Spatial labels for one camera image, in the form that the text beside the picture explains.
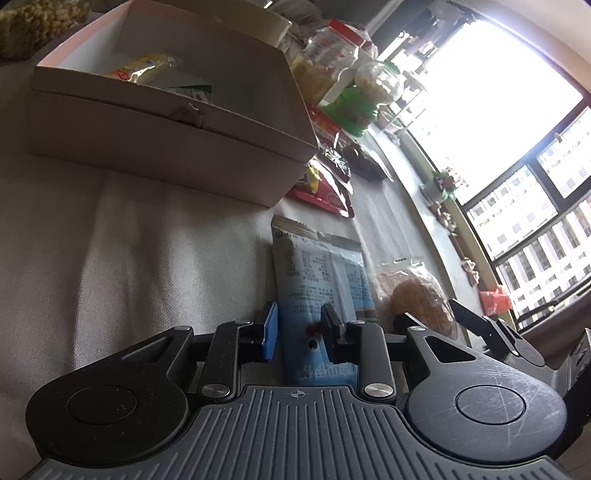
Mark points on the window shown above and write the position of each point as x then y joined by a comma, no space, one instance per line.
489,115

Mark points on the glass jar of nuts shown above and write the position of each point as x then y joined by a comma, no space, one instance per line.
37,23

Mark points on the dark brown snack packet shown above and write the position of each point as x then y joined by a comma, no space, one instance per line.
369,166

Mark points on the dark chocolate snack packet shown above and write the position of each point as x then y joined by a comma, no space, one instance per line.
334,159

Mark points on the blue snack packet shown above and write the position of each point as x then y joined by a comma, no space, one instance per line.
314,277

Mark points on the plastic jar with red lid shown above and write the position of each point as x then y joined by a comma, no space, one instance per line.
323,60

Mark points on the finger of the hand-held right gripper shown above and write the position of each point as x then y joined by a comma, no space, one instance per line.
496,334

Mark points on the red snack bag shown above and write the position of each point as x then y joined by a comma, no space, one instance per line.
323,196

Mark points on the small potted plant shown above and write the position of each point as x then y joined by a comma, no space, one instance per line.
443,182

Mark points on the bun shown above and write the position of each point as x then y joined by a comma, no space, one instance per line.
415,295

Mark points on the orange windowsill ornament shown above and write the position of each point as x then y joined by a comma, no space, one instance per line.
496,302

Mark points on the white tablecloth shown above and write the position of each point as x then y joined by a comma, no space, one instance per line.
138,258

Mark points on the green and white snack packet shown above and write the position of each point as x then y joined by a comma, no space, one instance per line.
194,92

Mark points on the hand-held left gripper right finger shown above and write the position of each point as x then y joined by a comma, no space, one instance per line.
330,334

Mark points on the glass candy dispenser green base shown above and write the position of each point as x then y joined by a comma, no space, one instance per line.
364,92

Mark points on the pink cardboard box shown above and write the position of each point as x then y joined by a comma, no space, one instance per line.
161,138

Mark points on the red and white snack packet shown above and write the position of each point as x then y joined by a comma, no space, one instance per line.
323,124

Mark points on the yellow snack packet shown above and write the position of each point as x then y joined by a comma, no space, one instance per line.
138,69

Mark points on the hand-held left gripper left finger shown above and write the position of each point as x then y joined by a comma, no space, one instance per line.
270,330

